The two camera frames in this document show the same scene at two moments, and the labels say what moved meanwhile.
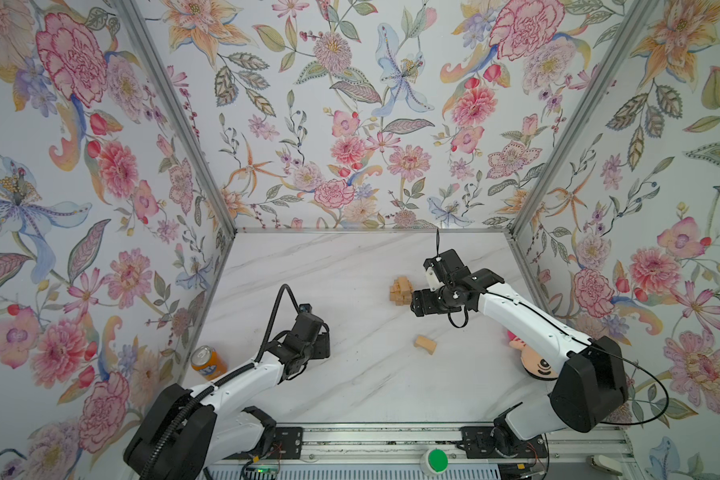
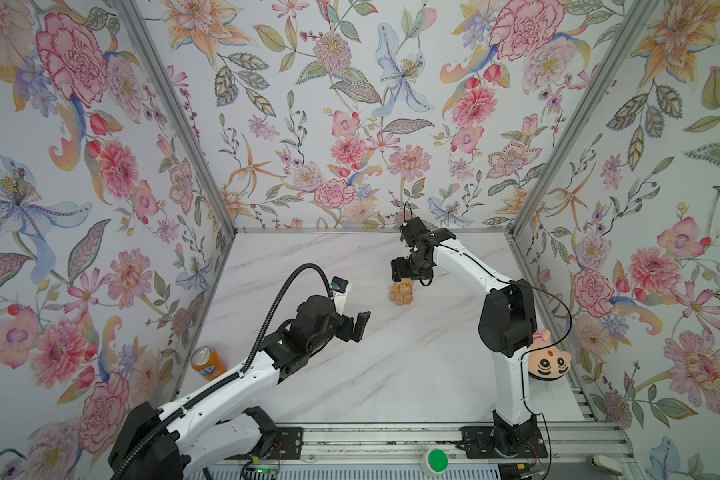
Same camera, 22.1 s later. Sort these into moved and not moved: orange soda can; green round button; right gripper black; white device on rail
Moved: right gripper black
Not moved: white device on rail; orange soda can; green round button
